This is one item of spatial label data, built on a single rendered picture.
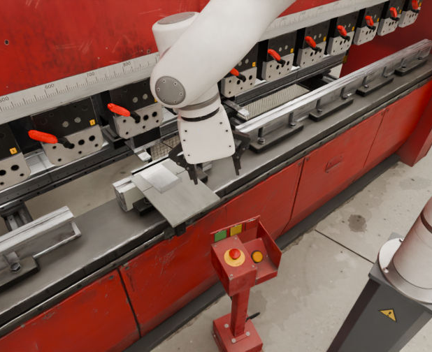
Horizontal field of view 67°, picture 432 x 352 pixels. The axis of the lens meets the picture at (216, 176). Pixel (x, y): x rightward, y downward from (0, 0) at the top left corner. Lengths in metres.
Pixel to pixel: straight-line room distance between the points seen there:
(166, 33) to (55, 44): 0.38
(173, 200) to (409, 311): 0.71
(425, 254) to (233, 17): 0.67
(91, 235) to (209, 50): 0.85
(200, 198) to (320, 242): 1.37
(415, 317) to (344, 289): 1.13
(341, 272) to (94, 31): 1.84
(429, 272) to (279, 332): 1.13
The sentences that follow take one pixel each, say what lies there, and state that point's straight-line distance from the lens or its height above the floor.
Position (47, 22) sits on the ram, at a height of 1.53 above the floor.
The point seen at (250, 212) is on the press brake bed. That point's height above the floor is 0.61.
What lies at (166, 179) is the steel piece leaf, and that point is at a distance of 1.12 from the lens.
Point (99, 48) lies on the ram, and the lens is 0.90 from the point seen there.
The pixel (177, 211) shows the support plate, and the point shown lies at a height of 1.00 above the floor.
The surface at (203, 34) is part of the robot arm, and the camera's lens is 0.47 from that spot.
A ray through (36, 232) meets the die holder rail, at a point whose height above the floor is 0.97.
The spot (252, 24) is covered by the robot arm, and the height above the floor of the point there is 1.61.
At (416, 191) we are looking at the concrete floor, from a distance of 2.92.
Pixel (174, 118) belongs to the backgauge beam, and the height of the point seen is 0.98.
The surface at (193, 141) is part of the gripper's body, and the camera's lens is 0.63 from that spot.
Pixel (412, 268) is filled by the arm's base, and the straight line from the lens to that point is 0.95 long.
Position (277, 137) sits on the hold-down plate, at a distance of 1.49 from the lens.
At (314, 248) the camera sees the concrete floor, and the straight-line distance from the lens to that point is 2.24.
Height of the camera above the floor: 1.75
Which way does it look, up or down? 42 degrees down
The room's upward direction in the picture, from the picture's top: straight up
